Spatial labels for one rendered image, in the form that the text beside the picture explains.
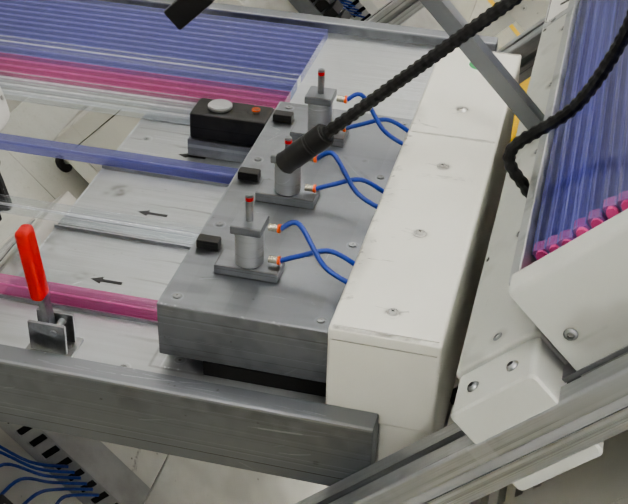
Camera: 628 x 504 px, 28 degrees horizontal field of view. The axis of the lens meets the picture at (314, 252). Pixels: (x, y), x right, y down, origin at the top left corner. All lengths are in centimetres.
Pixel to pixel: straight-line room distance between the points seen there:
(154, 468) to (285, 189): 67
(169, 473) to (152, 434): 68
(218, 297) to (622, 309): 31
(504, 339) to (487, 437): 7
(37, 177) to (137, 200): 155
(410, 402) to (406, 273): 10
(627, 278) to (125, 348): 41
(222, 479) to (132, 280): 68
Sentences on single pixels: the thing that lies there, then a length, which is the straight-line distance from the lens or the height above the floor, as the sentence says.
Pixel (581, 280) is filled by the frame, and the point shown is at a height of 143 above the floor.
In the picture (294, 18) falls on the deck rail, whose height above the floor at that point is 106.
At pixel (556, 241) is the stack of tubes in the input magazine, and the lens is 83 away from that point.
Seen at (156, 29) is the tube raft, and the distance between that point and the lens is 148.
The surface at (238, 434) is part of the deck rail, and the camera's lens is 93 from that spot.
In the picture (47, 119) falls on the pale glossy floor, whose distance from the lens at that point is 283.
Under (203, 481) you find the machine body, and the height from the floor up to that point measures 62.
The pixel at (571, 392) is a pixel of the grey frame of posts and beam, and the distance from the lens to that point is 80.
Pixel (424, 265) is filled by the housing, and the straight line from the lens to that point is 94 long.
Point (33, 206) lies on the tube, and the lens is 114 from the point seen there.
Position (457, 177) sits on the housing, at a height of 129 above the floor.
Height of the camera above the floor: 172
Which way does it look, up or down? 32 degrees down
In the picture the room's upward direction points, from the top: 57 degrees clockwise
